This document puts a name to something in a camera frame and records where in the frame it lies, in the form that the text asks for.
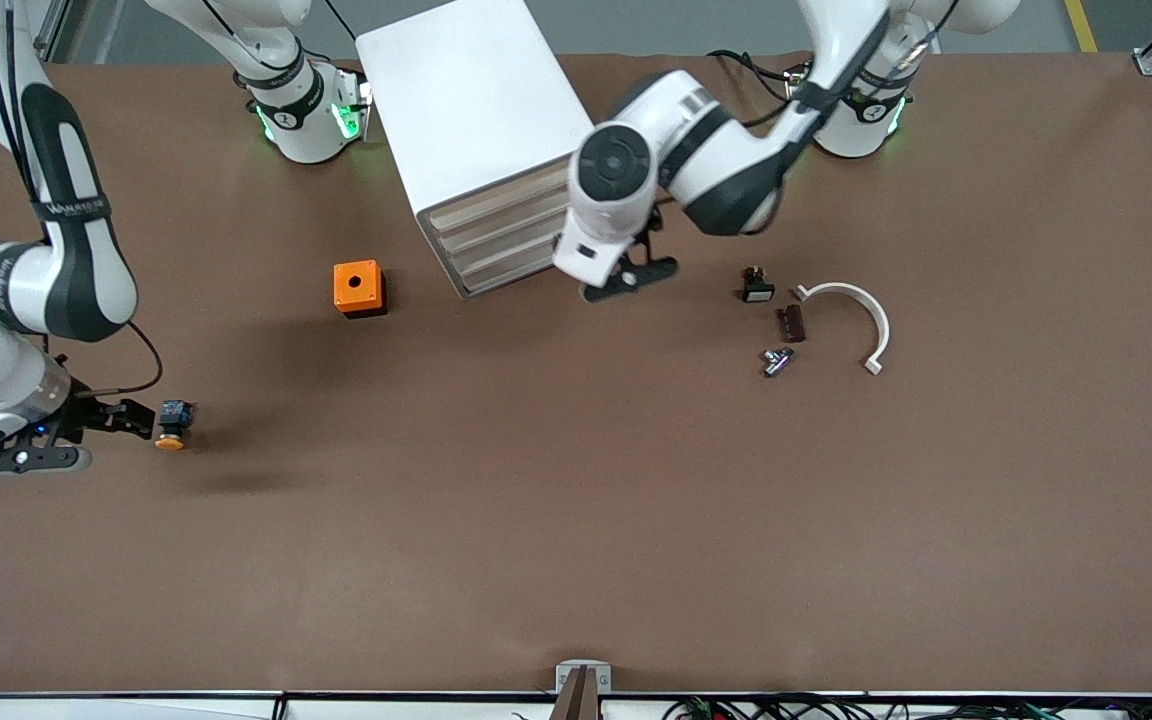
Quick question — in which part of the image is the white drawer cabinet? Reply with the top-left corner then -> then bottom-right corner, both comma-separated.
356,0 -> 609,301

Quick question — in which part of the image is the white closed drawer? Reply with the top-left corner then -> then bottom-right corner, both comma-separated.
444,220 -> 565,277
454,245 -> 562,299
433,195 -> 569,256

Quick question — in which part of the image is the grey metal table bracket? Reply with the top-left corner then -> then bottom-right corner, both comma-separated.
551,660 -> 613,720

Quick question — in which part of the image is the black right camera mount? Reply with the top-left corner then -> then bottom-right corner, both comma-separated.
0,440 -> 87,474

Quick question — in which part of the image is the white curved plastic arc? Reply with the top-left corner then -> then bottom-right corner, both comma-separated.
793,282 -> 892,376

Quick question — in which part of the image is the orange box with hole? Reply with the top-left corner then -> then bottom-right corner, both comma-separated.
333,259 -> 387,319

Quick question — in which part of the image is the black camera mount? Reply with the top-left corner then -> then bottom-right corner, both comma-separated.
581,255 -> 680,304
0,440 -> 87,474

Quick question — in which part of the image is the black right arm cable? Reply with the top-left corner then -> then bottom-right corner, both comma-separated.
0,0 -> 165,396

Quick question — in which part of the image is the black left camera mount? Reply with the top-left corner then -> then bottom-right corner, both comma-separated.
581,255 -> 680,304

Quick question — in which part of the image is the white table edge rail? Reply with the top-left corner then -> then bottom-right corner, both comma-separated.
0,690 -> 1152,720

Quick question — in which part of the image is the black left base cable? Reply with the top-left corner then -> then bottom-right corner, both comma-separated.
706,49 -> 817,131

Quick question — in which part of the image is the orange button black body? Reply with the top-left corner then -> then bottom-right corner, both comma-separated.
155,398 -> 197,452

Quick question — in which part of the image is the black cable bundle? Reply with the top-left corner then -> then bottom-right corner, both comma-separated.
661,693 -> 1152,720

